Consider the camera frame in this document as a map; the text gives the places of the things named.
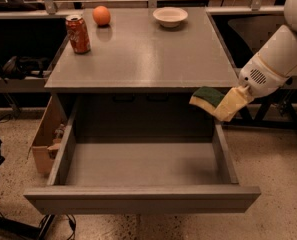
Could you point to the green and yellow sponge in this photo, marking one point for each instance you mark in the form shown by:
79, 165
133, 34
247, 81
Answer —
206, 98

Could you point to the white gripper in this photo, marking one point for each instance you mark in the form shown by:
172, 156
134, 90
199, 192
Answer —
258, 78

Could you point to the black headphones on shelf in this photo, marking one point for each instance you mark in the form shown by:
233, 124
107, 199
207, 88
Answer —
20, 67

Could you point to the cardboard box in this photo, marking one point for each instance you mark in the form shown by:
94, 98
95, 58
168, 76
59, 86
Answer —
47, 139

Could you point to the grey cabinet with top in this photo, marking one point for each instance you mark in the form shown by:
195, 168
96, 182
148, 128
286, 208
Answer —
136, 82

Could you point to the orange fruit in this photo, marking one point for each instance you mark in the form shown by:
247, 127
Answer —
101, 15

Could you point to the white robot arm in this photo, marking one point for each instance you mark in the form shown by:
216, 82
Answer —
280, 51

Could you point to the white bowl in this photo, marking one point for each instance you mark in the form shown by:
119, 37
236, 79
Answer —
170, 17

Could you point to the red soda can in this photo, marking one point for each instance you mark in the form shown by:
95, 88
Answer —
78, 34

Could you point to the dark chair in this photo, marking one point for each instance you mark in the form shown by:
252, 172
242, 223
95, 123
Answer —
255, 31

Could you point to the open grey top drawer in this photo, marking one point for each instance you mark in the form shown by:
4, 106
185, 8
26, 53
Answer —
141, 157

